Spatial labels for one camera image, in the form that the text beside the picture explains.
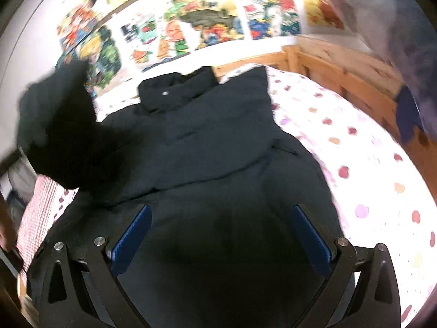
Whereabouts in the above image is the black padded jacket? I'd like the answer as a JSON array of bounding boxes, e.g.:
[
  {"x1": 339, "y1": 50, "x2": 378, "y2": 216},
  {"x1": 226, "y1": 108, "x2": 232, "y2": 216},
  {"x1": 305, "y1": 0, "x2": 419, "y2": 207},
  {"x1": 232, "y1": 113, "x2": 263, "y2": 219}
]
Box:
[{"x1": 17, "y1": 60, "x2": 356, "y2": 328}]

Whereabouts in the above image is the fruit drawing wall poster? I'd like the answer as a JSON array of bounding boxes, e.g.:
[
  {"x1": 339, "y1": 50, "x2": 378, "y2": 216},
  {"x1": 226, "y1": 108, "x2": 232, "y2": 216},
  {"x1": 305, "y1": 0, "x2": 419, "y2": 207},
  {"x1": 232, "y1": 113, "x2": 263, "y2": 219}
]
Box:
[{"x1": 116, "y1": 10, "x2": 171, "y2": 72}]

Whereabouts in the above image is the colourful town wall poster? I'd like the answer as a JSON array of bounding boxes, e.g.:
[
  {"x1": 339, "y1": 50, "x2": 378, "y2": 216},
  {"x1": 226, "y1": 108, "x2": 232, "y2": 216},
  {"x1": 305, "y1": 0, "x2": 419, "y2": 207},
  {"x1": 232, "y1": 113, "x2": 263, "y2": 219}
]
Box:
[{"x1": 232, "y1": 0, "x2": 303, "y2": 40}]

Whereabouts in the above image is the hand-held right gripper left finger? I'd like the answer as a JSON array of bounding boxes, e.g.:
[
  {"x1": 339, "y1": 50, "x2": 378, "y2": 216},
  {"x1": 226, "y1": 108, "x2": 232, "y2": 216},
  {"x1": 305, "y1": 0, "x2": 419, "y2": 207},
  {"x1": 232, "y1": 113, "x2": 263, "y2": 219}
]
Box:
[{"x1": 27, "y1": 204, "x2": 152, "y2": 328}]

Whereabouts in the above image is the apple print bed sheet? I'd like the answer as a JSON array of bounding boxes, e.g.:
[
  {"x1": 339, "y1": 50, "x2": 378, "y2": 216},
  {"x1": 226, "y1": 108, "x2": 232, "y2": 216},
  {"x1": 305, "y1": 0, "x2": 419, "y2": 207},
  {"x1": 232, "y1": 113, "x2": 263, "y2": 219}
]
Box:
[{"x1": 20, "y1": 65, "x2": 437, "y2": 328}]

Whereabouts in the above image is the yellow drawing wall poster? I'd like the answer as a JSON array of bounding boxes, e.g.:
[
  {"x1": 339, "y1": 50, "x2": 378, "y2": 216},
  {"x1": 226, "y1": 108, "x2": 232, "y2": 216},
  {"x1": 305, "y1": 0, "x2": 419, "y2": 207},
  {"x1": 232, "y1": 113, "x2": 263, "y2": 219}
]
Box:
[{"x1": 297, "y1": 0, "x2": 345, "y2": 30}]

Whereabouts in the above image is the person's left forearm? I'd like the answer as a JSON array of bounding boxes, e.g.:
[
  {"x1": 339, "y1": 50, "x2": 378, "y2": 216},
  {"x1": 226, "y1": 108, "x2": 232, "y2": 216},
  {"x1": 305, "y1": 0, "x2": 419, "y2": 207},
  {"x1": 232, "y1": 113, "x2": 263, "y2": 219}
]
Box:
[{"x1": 0, "y1": 191, "x2": 17, "y2": 253}]

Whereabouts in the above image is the toad drawing wall poster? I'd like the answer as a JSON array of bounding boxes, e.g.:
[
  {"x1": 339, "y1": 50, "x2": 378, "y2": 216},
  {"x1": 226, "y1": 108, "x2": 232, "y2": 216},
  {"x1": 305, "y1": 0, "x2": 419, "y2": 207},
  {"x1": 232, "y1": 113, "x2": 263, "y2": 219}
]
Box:
[{"x1": 164, "y1": 0, "x2": 246, "y2": 62}]

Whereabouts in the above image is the red checked blanket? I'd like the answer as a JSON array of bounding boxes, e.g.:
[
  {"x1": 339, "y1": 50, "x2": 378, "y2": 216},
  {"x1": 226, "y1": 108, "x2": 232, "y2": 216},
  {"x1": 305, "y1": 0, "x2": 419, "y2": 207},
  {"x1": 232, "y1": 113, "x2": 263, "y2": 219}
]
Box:
[{"x1": 15, "y1": 174, "x2": 60, "y2": 281}]

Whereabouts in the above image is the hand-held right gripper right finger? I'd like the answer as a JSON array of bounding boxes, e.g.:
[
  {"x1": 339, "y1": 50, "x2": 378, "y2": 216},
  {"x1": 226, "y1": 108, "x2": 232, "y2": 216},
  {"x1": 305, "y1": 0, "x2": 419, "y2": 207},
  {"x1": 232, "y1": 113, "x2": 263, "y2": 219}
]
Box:
[{"x1": 292, "y1": 204, "x2": 401, "y2": 328}]

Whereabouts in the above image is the dark blue cloth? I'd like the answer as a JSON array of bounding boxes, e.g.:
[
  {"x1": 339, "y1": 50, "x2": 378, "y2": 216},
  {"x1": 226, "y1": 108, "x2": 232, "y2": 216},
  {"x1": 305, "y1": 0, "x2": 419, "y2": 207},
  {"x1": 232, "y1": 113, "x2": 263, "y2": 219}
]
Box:
[{"x1": 396, "y1": 87, "x2": 426, "y2": 146}]

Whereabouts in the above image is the yellow green cartoon wall poster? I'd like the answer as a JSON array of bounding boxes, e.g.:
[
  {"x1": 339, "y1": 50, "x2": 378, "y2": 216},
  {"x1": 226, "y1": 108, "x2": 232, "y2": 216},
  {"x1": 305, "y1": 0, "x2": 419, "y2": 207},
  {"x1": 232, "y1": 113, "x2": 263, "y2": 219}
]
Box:
[{"x1": 56, "y1": 7, "x2": 120, "y2": 99}]

